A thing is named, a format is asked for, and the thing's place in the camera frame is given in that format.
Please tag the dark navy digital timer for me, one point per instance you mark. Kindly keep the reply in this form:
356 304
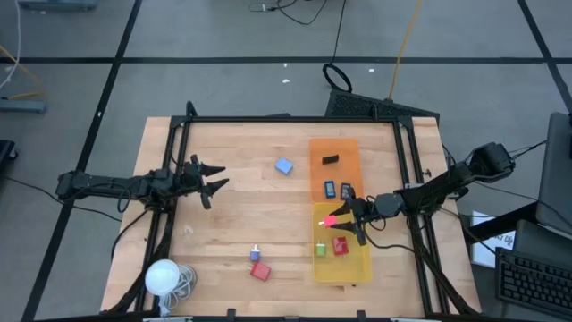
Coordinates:
346 191

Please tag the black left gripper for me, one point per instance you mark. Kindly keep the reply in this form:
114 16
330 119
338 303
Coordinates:
190 179

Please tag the pink-red cube wall charger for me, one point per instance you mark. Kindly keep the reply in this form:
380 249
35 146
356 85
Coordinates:
330 221

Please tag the grey laptop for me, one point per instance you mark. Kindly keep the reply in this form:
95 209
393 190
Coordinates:
554 170

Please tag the red multi-port USB charger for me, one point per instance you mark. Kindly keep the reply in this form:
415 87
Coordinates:
260 271

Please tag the black table clamp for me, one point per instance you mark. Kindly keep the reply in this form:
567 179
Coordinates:
361 314
231 313

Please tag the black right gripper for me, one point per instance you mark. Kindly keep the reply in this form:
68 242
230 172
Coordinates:
384 205

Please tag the black metal table frame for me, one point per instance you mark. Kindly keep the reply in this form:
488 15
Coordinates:
290 119

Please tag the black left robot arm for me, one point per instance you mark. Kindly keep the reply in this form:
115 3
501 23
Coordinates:
98 183

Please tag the black floor object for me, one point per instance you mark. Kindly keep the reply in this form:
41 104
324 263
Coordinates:
6 151

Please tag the translucent orange plastic bin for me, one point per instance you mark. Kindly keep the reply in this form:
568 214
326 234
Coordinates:
335 147

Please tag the green wall charger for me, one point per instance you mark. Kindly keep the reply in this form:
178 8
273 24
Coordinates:
320 249

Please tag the red wall charger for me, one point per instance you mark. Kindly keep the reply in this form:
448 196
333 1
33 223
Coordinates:
340 246

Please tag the white round lamp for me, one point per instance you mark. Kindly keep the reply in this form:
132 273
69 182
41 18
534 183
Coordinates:
162 277

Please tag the black computer keyboard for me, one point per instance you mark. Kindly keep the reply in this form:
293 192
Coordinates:
534 282

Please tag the grey floor bar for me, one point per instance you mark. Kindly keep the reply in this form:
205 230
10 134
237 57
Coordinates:
22 106

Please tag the black perforated computer case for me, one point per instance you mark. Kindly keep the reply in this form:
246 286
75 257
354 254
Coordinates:
380 107

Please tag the small blue-white toy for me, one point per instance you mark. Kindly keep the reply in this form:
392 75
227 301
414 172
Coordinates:
254 255

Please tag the grey floor box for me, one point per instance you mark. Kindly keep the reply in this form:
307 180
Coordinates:
58 4

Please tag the blue digital timer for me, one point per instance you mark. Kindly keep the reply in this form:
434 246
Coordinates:
330 189

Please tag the white paper sheet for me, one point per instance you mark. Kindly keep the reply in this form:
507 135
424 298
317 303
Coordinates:
489 250

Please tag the translucent yellow plastic bin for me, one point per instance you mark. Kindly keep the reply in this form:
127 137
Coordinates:
344 270

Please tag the small black rectangular block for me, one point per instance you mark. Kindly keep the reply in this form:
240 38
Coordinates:
330 159

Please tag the lavender cube USB charger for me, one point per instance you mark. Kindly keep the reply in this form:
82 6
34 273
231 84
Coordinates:
284 166

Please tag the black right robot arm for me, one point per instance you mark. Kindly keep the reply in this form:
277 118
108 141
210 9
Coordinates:
447 183

